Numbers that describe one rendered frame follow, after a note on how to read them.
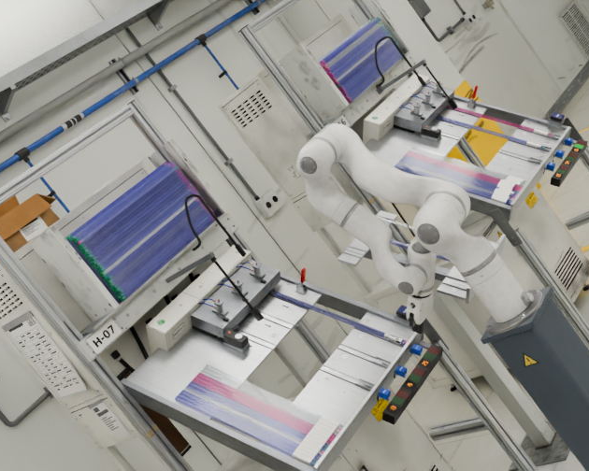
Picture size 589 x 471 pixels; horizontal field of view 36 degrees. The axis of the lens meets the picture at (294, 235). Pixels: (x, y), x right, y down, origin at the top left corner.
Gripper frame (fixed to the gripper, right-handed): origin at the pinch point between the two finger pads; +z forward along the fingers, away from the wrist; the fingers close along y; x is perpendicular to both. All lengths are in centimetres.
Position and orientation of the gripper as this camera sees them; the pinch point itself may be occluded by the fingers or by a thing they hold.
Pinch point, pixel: (418, 326)
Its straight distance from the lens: 289.2
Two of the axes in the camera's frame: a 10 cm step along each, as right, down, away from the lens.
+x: -8.4, -3.0, 4.5
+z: 0.4, 7.9, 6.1
